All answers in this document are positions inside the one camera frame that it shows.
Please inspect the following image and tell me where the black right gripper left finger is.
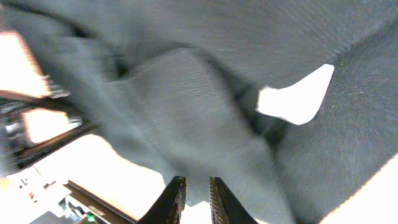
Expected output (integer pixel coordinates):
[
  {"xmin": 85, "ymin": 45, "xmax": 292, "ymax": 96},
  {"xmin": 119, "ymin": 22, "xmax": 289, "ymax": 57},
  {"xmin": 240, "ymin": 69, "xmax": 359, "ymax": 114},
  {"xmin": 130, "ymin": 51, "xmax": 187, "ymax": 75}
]
[{"xmin": 137, "ymin": 176, "xmax": 187, "ymax": 224}]

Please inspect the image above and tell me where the black polo shirt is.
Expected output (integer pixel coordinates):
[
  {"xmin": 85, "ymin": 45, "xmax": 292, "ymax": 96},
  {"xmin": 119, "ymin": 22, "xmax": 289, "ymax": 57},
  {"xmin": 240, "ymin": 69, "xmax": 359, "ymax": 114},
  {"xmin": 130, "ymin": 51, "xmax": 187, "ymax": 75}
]
[{"xmin": 2, "ymin": 0, "xmax": 397, "ymax": 223}]

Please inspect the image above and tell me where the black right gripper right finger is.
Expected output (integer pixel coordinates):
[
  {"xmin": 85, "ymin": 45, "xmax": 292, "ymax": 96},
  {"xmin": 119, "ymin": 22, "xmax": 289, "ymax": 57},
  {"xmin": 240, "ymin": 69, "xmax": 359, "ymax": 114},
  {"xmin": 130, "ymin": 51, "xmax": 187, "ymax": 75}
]
[{"xmin": 209, "ymin": 177, "xmax": 258, "ymax": 224}]

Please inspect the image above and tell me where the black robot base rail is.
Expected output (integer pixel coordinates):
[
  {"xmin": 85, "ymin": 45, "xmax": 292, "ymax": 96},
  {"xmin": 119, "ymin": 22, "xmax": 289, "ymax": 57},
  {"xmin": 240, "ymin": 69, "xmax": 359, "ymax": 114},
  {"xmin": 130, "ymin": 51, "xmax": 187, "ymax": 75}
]
[{"xmin": 0, "ymin": 96, "xmax": 137, "ymax": 224}]

